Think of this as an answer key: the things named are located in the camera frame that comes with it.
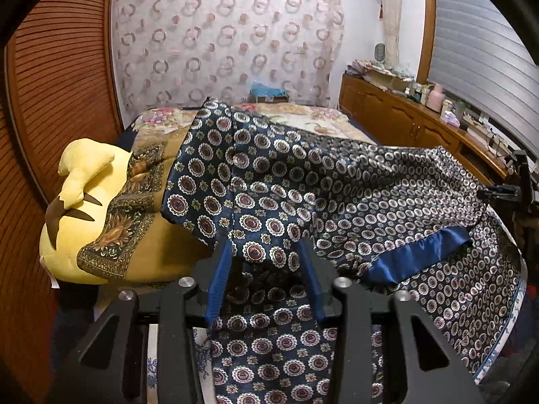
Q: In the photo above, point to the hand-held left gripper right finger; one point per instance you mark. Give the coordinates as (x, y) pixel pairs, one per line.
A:
(313, 282)

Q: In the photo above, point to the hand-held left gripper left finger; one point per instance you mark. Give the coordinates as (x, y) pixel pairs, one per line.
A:
(219, 277)

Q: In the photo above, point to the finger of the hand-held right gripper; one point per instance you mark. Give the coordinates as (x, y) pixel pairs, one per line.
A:
(501, 192)

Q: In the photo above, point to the navy circle patterned shirt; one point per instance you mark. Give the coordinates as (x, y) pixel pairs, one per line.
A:
(337, 176)

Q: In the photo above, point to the blue and white floral sheet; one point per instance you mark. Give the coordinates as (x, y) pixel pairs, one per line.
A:
(203, 347)

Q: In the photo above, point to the purple tissue pack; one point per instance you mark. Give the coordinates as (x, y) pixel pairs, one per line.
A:
(450, 118)

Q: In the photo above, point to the pink bottle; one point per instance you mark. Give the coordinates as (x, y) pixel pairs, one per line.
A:
(434, 99)

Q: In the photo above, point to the row of small bottles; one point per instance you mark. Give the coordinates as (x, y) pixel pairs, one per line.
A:
(414, 92)

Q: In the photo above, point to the long wooden cabinet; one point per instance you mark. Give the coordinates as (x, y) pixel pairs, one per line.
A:
(391, 113)

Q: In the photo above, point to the grey window blind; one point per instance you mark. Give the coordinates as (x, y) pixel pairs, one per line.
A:
(476, 42)

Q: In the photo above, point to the yellow plush toy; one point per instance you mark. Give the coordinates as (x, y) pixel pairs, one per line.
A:
(84, 202)

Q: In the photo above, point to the cream floral blanket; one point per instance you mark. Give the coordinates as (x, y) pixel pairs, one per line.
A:
(294, 113)

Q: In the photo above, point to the small grey desk fan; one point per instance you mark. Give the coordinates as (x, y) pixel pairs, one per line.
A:
(380, 52)

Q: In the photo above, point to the blue box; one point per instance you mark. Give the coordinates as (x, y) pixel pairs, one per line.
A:
(267, 91)

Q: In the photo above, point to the beige side curtain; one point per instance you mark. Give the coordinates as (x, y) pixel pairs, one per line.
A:
(389, 17)

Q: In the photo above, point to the brown louvered wooden wardrobe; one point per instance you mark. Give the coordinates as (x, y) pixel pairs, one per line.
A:
(63, 71)

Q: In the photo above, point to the wooden window frame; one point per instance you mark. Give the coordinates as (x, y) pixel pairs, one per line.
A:
(426, 29)

